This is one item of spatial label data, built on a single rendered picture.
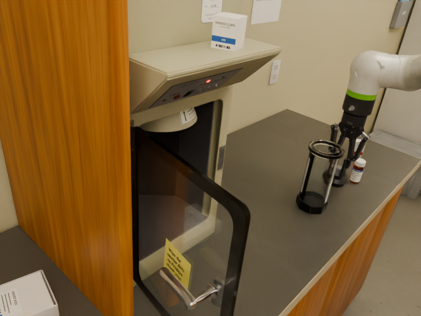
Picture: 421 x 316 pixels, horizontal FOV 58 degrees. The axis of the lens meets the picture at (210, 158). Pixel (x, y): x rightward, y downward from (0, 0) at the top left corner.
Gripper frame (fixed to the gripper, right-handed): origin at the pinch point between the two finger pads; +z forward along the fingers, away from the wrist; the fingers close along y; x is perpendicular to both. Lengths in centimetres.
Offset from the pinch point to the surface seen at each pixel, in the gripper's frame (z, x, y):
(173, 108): -34, -69, -14
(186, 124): -28, -63, -15
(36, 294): 7, -99, -24
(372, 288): 104, 70, 17
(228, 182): 10.4, -26.1, -27.9
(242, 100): -2, 16, -57
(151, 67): -46, -81, -6
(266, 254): 10.4, -46.2, 2.5
